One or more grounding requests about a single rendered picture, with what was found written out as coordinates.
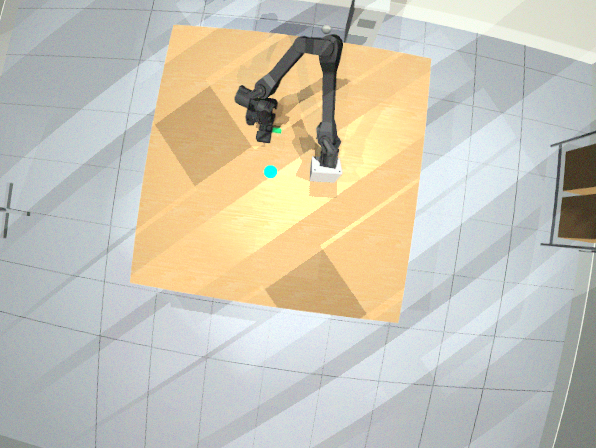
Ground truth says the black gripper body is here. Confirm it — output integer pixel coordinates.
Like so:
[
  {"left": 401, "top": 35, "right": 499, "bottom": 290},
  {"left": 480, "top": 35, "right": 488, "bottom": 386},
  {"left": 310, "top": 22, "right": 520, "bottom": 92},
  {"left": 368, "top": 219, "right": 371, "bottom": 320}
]
[{"left": 256, "top": 98, "right": 278, "bottom": 144}]

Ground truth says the cyan circle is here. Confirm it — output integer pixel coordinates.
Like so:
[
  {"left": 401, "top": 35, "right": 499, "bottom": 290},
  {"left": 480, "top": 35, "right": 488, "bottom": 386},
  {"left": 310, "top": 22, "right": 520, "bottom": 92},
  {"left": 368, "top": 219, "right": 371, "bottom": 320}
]
[{"left": 264, "top": 165, "right": 277, "bottom": 178}]

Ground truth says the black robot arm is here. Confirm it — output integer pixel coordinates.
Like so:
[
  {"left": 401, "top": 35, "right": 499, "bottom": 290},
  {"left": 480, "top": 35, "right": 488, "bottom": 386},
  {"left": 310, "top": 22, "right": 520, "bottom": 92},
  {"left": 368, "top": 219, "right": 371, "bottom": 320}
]
[{"left": 234, "top": 34, "right": 343, "bottom": 169}]

